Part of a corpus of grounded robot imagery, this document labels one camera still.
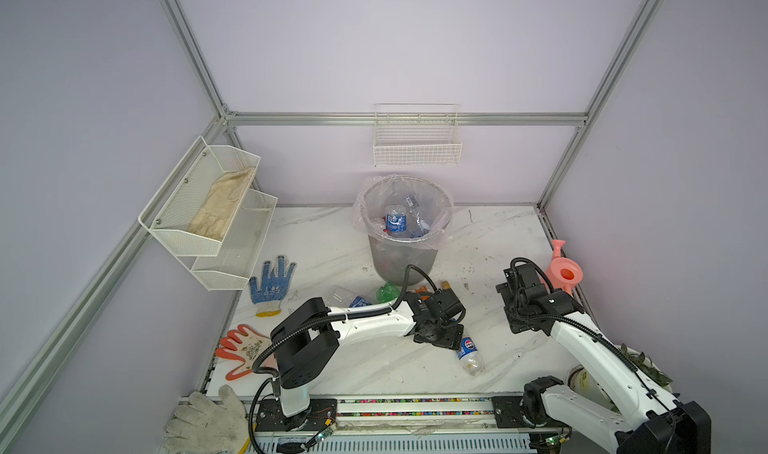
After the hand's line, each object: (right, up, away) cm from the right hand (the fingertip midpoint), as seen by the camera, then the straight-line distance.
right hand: (500, 297), depth 82 cm
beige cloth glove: (-77, +26, -2) cm, 81 cm away
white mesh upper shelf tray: (-84, +25, -3) cm, 88 cm away
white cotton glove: (-76, -29, -11) cm, 82 cm away
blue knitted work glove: (-69, +1, +15) cm, 71 cm away
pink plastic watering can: (+21, +6, +6) cm, 23 cm away
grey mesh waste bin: (-31, +10, +7) cm, 33 cm away
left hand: (-15, -12, -3) cm, 20 cm away
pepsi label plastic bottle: (-9, -17, -1) cm, 19 cm away
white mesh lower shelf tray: (-80, +7, +8) cm, 81 cm away
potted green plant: (+26, -12, -16) cm, 33 cm away
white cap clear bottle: (-24, +27, +8) cm, 37 cm away
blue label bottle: (-29, +21, +4) cm, 36 cm away
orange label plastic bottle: (-21, 0, +11) cm, 23 cm away
